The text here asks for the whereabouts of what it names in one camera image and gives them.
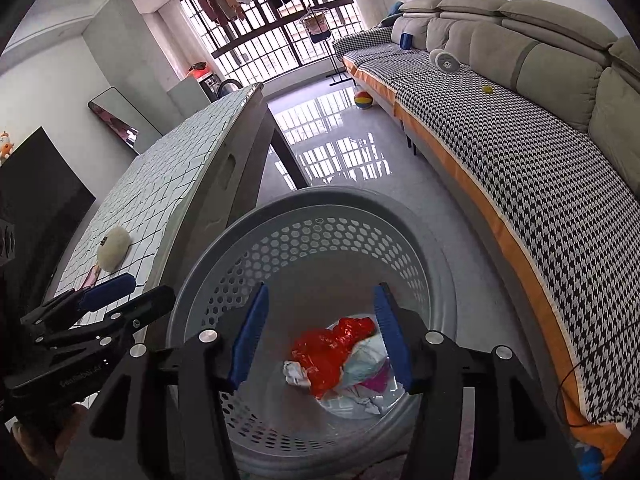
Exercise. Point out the colourful ball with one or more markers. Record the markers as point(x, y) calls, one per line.
point(363, 100)

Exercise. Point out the houndstooth sofa cover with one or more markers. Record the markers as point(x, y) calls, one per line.
point(500, 160)

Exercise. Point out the grey folding table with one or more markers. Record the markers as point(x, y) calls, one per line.
point(220, 185)

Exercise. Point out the pink pouch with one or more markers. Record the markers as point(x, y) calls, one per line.
point(92, 276)

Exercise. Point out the grey cabinet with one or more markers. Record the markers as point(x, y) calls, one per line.
point(187, 97)

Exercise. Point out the beige plush pouch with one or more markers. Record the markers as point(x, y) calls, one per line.
point(114, 252)

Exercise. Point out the red plastic bag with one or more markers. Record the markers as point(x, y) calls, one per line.
point(320, 355)

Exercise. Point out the white wrapper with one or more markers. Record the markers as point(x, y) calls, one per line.
point(350, 405)

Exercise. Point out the black television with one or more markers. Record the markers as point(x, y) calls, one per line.
point(40, 200)

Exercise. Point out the grey perforated laundry basket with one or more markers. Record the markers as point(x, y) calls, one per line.
point(320, 240)

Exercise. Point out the orange plush toy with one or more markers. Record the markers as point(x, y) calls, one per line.
point(6, 144)

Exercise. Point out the light blue white packet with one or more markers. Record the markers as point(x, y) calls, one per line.
point(365, 360)

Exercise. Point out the small drying rack with cloths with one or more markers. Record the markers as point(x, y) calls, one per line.
point(317, 27)

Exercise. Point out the standing mirror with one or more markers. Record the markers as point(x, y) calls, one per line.
point(125, 120)

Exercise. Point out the person's left hand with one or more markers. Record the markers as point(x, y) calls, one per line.
point(45, 440)

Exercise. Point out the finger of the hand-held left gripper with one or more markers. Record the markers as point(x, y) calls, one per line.
point(150, 302)
point(107, 291)

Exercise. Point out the blue cup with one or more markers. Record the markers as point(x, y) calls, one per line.
point(406, 41)

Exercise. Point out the grey sofa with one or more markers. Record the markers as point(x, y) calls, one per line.
point(550, 60)

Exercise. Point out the black round frame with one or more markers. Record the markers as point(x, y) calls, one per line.
point(227, 88)

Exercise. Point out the blue cushion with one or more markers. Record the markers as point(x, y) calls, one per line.
point(395, 8)

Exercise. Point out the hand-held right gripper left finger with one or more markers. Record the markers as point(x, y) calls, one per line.
point(248, 340)

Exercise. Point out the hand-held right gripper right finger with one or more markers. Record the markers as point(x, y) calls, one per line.
point(395, 340)

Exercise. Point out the white paper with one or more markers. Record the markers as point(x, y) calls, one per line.
point(296, 372)

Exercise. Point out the white round fan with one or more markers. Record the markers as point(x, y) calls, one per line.
point(445, 61)

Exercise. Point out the barred window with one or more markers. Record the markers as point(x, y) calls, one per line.
point(280, 45)

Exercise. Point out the blue plastic object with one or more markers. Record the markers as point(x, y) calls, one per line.
point(590, 460)

